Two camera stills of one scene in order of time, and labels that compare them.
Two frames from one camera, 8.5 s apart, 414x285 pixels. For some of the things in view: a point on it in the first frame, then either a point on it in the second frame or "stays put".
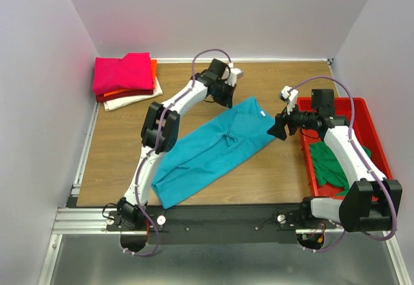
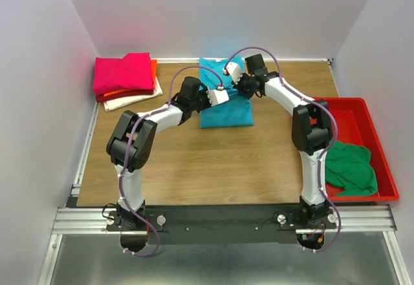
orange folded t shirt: (154, 67) stays put
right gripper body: (297, 119) to (244, 86)
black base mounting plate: (218, 225) stays put
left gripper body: (219, 92) to (201, 102)
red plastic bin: (356, 112) stays put
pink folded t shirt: (133, 71) stays put
